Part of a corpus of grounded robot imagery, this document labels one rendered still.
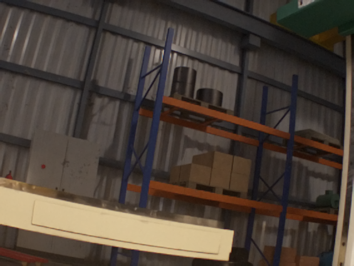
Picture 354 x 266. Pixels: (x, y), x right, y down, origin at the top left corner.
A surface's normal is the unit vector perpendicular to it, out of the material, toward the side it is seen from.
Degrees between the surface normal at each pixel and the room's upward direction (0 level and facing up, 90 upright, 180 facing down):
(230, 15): 90
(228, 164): 90
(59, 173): 90
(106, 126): 90
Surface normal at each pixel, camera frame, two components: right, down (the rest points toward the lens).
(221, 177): 0.45, -0.14
